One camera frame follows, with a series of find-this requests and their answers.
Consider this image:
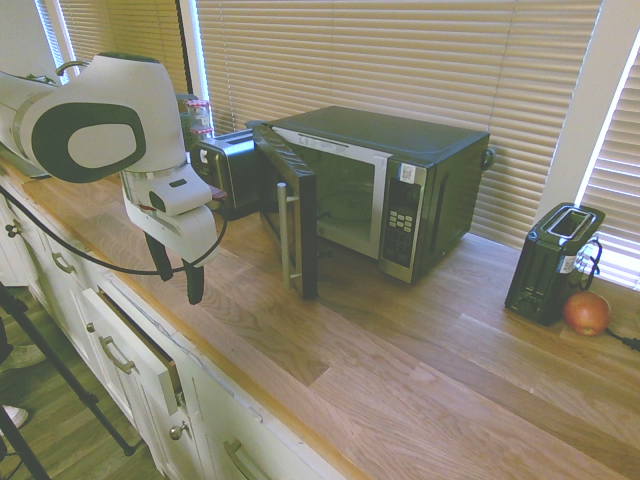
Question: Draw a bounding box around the beige blind with bright edge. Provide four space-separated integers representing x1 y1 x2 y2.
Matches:
581 53 640 290

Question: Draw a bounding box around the metal cabinet bar handle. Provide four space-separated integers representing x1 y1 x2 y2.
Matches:
222 439 264 480

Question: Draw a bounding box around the white open drawer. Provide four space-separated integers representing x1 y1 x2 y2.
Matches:
81 286 182 417

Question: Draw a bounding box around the black toaster cord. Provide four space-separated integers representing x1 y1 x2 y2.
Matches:
567 236 602 292

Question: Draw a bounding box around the black toaster with white label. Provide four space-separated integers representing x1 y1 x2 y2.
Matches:
191 131 262 223

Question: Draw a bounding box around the metal drawer bar handle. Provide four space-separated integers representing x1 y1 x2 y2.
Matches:
98 335 138 376
50 251 77 276

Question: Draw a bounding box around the narrow beige window blind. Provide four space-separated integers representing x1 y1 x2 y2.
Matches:
57 0 190 95

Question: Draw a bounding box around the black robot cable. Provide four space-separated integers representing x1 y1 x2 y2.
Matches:
0 183 229 276

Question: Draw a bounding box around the red apple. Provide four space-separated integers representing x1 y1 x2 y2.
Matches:
563 291 613 337

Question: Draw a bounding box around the white shoe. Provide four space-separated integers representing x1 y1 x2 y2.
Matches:
0 404 29 430

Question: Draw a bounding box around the black power plug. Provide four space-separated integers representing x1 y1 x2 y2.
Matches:
604 327 640 353

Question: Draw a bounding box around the wide beige window blind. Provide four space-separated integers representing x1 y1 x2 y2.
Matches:
194 0 604 251

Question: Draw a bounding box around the black steel microwave body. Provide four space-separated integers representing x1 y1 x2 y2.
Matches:
272 104 491 287

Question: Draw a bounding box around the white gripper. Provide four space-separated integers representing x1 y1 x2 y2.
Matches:
123 198 222 306

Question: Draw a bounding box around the black slot toaster with tag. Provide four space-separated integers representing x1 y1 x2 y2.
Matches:
503 201 607 328

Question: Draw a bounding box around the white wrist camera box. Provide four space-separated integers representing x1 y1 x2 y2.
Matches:
146 175 215 218

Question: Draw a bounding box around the glass jar red lid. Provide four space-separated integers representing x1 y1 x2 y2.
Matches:
185 98 213 129
187 126 217 151

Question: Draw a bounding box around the black camera tripod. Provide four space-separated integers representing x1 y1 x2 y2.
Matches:
0 281 137 480

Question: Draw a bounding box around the microwave door with bar handle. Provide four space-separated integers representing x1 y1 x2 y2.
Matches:
244 121 320 301

